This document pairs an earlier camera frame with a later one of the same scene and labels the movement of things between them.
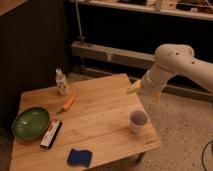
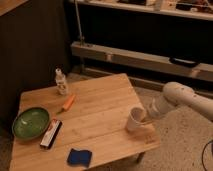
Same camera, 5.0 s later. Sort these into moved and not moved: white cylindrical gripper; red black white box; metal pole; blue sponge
Moved: white cylindrical gripper
Not moved: red black white box; metal pole; blue sponge
